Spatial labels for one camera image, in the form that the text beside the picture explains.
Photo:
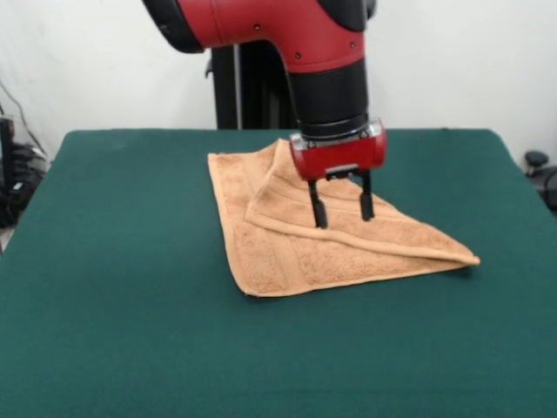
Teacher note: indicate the dark green table cloth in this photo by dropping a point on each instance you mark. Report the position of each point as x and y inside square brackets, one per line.
[109, 283]

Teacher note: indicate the tan terry towel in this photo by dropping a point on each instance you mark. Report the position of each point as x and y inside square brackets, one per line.
[304, 257]

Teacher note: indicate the black upright device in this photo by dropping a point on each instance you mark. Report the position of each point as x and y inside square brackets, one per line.
[6, 148]

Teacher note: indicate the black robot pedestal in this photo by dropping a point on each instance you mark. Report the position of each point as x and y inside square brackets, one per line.
[257, 96]

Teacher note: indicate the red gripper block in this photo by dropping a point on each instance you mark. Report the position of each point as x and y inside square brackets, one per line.
[344, 159]

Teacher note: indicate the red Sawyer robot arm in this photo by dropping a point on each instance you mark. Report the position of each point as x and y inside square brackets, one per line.
[304, 39]

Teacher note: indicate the grey office chair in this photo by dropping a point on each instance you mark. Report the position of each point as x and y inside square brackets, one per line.
[536, 159]

